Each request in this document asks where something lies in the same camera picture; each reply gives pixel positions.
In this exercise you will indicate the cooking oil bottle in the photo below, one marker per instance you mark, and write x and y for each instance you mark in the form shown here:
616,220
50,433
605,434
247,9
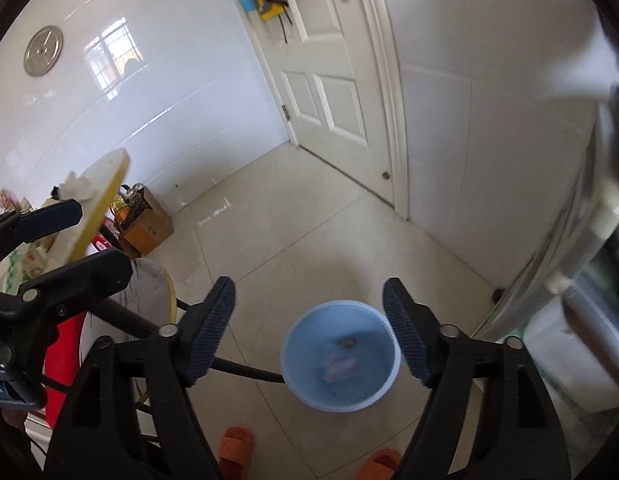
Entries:
121,210

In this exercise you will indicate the right orange slipper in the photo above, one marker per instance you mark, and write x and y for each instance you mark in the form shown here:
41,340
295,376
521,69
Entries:
381,465

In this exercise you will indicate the red plastic stool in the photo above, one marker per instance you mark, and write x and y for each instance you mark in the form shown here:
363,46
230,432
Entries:
62,364

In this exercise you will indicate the white appliance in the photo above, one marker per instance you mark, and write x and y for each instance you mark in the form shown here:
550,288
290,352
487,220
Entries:
563,301

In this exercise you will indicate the left orange slipper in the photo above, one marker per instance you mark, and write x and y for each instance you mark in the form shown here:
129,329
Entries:
236,452

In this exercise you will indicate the brown cardboard box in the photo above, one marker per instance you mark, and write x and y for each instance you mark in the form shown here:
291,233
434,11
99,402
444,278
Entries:
149,226

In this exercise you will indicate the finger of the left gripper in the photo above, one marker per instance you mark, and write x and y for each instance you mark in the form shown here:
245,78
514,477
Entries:
70,289
17,228

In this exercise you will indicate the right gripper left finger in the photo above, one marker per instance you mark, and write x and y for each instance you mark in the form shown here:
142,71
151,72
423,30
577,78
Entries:
195,339

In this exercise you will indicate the white panel door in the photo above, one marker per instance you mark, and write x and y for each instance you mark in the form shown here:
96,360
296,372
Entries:
332,67

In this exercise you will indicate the yellow hanging cloth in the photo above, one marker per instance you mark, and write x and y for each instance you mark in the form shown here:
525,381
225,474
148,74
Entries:
268,9

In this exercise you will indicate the orange slipper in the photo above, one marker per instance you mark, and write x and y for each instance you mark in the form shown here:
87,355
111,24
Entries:
236,452
381,465

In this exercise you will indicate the person's left hand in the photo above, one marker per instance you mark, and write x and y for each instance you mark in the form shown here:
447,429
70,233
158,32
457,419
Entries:
15,418

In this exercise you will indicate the light blue plastic bucket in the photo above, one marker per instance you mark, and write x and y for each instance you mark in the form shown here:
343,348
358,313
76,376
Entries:
340,357

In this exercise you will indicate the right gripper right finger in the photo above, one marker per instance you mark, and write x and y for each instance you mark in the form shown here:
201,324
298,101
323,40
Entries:
435,353

